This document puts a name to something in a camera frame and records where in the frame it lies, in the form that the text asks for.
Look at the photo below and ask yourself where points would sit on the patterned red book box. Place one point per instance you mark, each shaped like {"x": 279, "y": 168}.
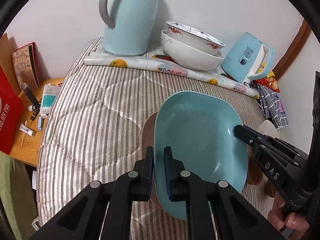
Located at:
{"x": 25, "y": 66}

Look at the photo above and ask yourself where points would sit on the grey checked folded cloth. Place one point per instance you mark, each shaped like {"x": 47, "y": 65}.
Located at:
{"x": 271, "y": 107}

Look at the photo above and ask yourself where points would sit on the white ceramic bowl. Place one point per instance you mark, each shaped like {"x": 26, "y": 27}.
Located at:
{"x": 267, "y": 128}

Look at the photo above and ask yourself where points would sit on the fruit pattern plastic mat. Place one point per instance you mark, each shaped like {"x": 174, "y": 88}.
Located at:
{"x": 167, "y": 67}

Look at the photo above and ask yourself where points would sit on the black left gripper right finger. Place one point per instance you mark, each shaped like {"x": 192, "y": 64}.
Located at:
{"x": 214, "y": 210}

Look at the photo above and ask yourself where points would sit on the yellow chip bag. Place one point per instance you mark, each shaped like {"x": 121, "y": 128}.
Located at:
{"x": 268, "y": 73}

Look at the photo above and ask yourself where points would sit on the right hand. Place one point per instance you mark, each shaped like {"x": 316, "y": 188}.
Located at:
{"x": 293, "y": 221}

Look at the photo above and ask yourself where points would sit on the white bowl red pattern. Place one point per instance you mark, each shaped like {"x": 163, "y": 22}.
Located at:
{"x": 194, "y": 37}

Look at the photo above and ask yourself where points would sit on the brown small dish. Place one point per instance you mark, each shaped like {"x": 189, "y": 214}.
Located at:
{"x": 270, "y": 189}

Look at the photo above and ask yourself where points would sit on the wooden side table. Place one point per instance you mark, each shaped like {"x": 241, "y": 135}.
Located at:
{"x": 24, "y": 147}

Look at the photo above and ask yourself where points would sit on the red paper bag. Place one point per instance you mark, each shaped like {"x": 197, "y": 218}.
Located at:
{"x": 11, "y": 110}

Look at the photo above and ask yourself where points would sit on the small white tube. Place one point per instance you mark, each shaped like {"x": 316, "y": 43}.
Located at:
{"x": 27, "y": 130}

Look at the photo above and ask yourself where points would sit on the black small tool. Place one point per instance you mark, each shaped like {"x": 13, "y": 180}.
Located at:
{"x": 35, "y": 103}

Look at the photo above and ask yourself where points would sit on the blue square plate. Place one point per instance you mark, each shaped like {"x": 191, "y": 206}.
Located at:
{"x": 199, "y": 130}

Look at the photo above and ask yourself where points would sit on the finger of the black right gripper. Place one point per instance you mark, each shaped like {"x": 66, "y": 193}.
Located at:
{"x": 278, "y": 148}

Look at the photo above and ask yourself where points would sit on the light blue electric kettle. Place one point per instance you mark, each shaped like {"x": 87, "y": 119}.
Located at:
{"x": 248, "y": 60}

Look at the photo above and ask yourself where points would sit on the large white bowl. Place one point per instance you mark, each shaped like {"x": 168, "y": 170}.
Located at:
{"x": 187, "y": 56}

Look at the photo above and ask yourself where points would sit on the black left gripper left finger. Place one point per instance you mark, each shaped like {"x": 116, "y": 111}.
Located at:
{"x": 103, "y": 211}

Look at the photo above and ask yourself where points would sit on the striped quilted table cover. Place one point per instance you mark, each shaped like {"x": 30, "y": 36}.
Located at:
{"x": 94, "y": 127}

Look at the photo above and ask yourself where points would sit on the brown cardboard box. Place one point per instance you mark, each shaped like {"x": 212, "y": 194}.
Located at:
{"x": 6, "y": 63}

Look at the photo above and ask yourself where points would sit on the white teal medicine box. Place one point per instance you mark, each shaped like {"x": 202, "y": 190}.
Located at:
{"x": 48, "y": 97}

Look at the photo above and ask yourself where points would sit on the red snack bag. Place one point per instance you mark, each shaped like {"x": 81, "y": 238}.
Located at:
{"x": 269, "y": 82}

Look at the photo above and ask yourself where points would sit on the light blue thermos jug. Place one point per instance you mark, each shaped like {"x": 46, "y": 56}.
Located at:
{"x": 128, "y": 25}

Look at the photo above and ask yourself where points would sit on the brown wooden door frame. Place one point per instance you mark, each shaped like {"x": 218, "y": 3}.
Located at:
{"x": 293, "y": 50}

